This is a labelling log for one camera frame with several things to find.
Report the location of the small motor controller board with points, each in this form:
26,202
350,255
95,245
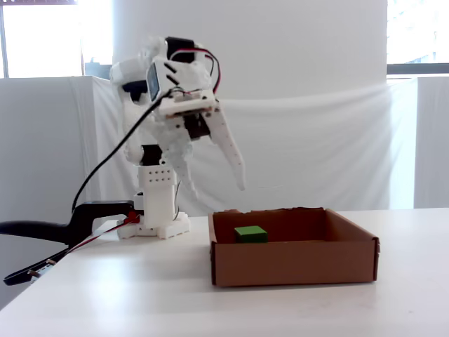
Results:
43,268

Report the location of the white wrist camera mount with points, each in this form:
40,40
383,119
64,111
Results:
189,102

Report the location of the green cube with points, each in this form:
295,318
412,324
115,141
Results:
250,233

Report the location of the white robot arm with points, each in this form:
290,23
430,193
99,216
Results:
129,68

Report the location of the white partition panel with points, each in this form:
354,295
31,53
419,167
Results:
35,140
433,140

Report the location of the brown cardboard box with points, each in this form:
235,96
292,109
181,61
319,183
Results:
291,263

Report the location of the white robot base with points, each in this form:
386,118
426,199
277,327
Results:
158,203

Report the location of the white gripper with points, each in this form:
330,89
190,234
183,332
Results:
197,129

